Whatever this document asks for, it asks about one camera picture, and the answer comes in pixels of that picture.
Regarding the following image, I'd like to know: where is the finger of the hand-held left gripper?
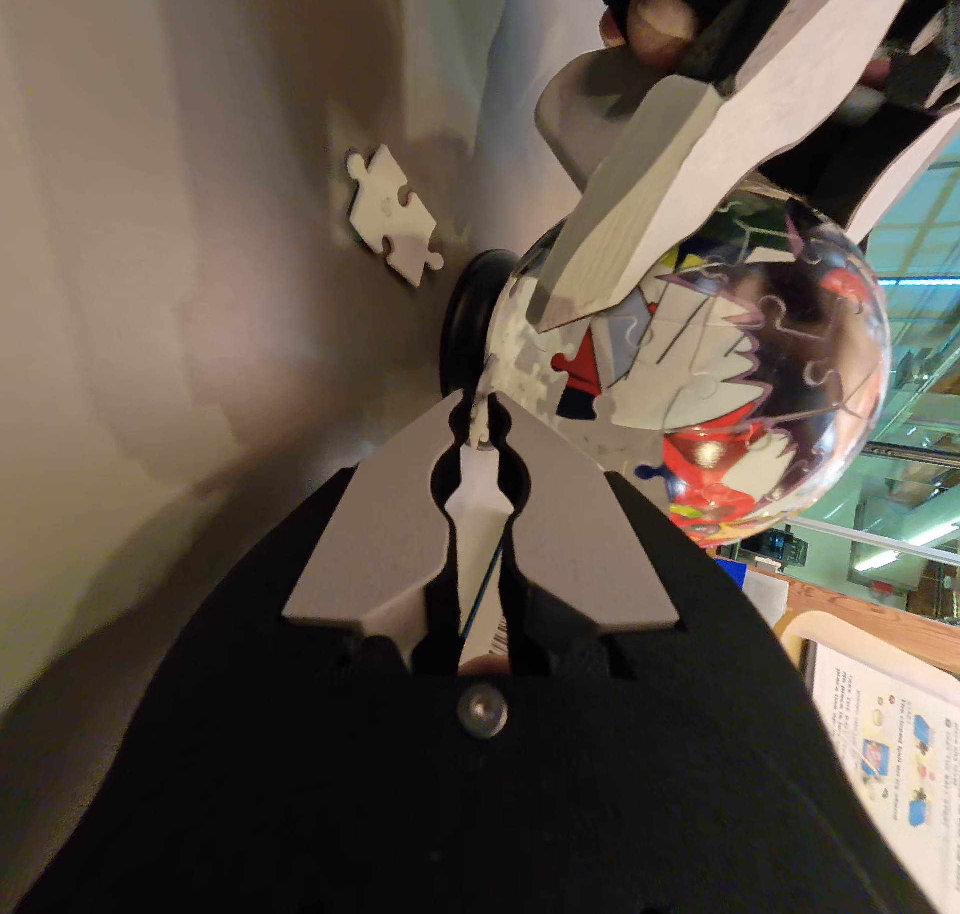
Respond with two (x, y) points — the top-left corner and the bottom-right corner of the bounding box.
(757, 104), (960, 247)
(525, 0), (931, 333)

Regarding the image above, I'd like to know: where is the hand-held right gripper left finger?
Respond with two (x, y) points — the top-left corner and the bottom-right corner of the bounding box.
(281, 391), (470, 676)

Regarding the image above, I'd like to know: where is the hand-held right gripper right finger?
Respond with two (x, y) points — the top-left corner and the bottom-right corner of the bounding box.
(489, 392), (681, 676)

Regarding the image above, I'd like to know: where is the colourful puzzle ball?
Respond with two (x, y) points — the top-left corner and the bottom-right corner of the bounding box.
(480, 186), (894, 551)

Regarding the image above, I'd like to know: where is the white puzzle piece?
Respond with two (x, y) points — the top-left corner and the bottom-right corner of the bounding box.
(345, 143), (445, 288)

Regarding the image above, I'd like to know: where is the black round ball stand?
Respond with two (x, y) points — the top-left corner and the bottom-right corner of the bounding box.
(438, 250), (522, 405)

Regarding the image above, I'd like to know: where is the person's left hand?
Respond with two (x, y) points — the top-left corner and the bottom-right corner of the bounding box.
(598, 0), (702, 73)

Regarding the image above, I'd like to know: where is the white instruction sheet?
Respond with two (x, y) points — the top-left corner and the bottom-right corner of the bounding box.
(810, 640), (960, 914)

